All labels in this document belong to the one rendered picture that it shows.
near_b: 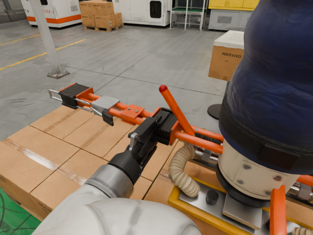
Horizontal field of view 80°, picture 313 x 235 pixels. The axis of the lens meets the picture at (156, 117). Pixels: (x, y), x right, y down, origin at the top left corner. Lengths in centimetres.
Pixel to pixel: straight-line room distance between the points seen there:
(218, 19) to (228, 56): 566
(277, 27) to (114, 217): 29
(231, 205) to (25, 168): 130
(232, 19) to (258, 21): 743
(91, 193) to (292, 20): 38
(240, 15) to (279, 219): 748
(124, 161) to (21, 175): 114
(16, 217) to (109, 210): 183
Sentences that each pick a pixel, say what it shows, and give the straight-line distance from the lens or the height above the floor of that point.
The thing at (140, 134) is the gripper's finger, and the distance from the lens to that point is 42.
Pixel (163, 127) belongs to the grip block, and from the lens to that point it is 50.
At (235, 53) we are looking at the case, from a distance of 215.
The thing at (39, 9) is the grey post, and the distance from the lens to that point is 401.
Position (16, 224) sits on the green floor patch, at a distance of 199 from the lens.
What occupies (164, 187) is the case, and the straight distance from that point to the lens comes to 69.
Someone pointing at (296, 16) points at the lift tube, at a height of 150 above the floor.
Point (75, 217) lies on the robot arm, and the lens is 22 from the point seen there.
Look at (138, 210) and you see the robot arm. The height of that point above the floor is 134.
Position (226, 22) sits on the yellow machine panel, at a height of 32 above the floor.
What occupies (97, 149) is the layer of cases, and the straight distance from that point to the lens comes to 143.
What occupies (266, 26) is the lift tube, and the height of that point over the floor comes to 148.
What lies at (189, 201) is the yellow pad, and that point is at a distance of 52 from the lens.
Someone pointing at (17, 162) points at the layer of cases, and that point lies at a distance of 159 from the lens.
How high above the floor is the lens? 153
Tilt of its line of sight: 37 degrees down
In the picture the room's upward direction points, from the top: straight up
